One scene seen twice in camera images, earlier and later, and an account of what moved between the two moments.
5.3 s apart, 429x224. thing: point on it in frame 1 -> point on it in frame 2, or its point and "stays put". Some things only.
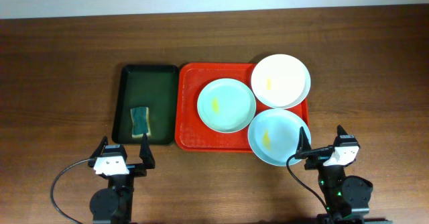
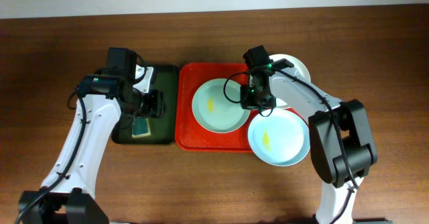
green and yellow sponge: (140, 121) stays put
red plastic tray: (191, 135) stays put
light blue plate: (273, 135) stays put
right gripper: (316, 155) -> (246, 104)
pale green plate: (226, 105) stays put
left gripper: (135, 168) -> (155, 103)
